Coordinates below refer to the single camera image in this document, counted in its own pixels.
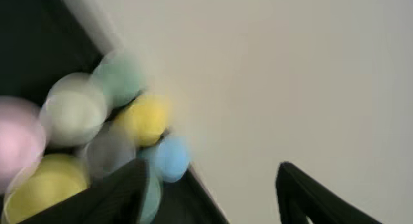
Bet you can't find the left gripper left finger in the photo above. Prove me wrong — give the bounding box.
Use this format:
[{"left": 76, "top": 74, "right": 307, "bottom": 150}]
[{"left": 19, "top": 158, "right": 150, "bottom": 224}]

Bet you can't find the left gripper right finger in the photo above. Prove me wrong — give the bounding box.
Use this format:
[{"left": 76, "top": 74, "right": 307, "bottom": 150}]
[{"left": 275, "top": 161, "right": 383, "bottom": 224}]

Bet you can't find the pink cup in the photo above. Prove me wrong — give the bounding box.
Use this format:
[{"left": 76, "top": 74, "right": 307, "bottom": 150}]
[{"left": 0, "top": 96, "right": 46, "bottom": 189}]

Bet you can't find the green cup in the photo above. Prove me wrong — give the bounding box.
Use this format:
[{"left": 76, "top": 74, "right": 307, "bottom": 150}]
[
  {"left": 137, "top": 146, "right": 163, "bottom": 224},
  {"left": 92, "top": 52, "right": 143, "bottom": 108}
]

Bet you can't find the grey cup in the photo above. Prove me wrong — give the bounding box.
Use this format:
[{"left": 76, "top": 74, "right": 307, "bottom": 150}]
[{"left": 83, "top": 123, "right": 137, "bottom": 180}]

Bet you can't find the yellow cup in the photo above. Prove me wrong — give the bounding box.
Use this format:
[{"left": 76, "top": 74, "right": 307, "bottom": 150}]
[
  {"left": 112, "top": 94, "right": 172, "bottom": 148},
  {"left": 1, "top": 154, "right": 90, "bottom": 224}
]

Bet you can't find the blue cup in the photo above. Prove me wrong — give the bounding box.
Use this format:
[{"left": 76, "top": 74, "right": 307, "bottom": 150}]
[{"left": 154, "top": 135, "right": 191, "bottom": 183}]

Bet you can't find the black tray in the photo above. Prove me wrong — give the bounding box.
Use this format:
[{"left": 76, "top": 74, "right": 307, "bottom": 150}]
[{"left": 0, "top": 88, "right": 230, "bottom": 224}]

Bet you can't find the white cup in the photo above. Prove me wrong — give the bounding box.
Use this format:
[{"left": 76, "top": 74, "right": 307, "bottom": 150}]
[{"left": 39, "top": 72, "right": 110, "bottom": 148}]

